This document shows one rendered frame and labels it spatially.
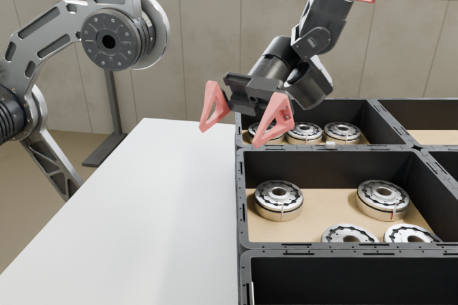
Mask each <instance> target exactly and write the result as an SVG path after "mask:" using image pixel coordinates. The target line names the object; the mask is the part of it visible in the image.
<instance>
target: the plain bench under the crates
mask: <svg viewBox="0 0 458 305"><path fill-rule="evenodd" d="M199 124H200V122H192V121H174V120H164V119H155V118H143V119H142V120H141V122H140V123H139V124H138V125H137V126H136V127H135V128H134V129H133V131H132V132H131V133H130V134H129V135H128V136H127V137H126V138H125V139H124V140H123V141H122V143H120V144H119V146H118V147H117V148H116V149H115V150H114V151H113V152H112V154H111V155H110V156H109V157H108V158H107V159H106V160H105V162H103V163H102V164H101V165H100V166H99V167H98V169H97V170H96V171H95V172H94V173H93V174H92V175H91V177H90V178H89V179H88V180H87V181H86V182H85V183H84V184H83V185H82V186H81V188H79V190H77V192H76V193H75V194H74V195H73V196H72V197H71V198H70V200H69V201H68V202H67V203H66V204H65V205H64V206H63V207H62V209H60V211H58V213H56V215H55V216H54V217H53V218H52V219H51V220H50V221H49V222H48V224H47V225H46V226H45V227H44V228H43V229H42V230H41V232H40V233H39V234H38V235H37V236H36V237H34V239H33V240H32V241H31V242H30V243H29V244H28V245H27V247H26V248H25V249H24V250H23V251H22V252H21V253H20V255H19V256H17V258H15V260H13V262H12V263H11V264H10V265H9V266H8V267H7V268H6V269H5V271H4V272H3V273H2V274H1V275H0V305H238V287H237V256H236V196H235V166H234V162H235V155H234V133H235V125H229V124H219V123H216V124H215V125H213V126H212V127H211V128H210V129H208V130H207V131H205V132H204V133H202V132H201V131H200V129H199V127H198V126H199Z"/></svg>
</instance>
